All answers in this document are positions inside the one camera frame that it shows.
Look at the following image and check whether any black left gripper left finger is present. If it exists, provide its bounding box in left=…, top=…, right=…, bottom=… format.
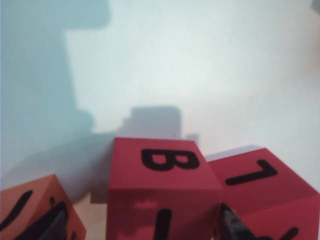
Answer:
left=41, top=201, right=69, bottom=240

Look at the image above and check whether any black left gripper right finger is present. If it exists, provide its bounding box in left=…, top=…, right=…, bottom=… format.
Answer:
left=219, top=202, right=252, bottom=240

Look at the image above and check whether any orange foam letter block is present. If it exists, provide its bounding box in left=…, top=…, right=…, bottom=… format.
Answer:
left=0, top=174, right=88, bottom=240

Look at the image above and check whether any pink foam block with O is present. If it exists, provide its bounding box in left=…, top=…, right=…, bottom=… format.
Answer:
left=205, top=147, right=320, bottom=240

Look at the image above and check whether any pink foam block with T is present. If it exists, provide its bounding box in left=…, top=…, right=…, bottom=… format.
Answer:
left=106, top=136, right=223, bottom=240

